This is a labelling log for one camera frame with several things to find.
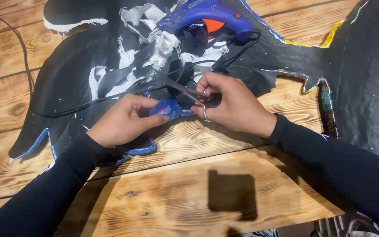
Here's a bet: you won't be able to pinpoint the person's right hand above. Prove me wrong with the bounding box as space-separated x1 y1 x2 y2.
190 72 278 139

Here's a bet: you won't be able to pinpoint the person's left hand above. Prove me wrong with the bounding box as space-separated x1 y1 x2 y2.
87 93 171 149

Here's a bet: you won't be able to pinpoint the metal scissors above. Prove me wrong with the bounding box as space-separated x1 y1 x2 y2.
162 76 214 122

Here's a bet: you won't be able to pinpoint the blue tufted rug piece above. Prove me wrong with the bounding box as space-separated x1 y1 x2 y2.
148 98 194 121

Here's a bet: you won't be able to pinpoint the black-backed rug with blue edge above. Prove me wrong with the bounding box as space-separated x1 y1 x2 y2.
9 0 277 167

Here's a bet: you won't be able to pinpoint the pile of white fabric scraps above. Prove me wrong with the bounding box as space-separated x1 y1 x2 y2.
88 3 230 101

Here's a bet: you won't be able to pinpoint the blue hot glue gun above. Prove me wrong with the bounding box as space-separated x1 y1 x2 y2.
156 0 254 43

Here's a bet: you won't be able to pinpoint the black-backed rug with yellow edge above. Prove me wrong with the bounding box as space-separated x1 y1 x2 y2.
239 0 379 159

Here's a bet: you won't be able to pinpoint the clutter below table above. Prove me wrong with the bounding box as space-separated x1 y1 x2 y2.
240 213 379 237

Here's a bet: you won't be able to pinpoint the black glue gun cable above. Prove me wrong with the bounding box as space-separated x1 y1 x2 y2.
0 7 262 118

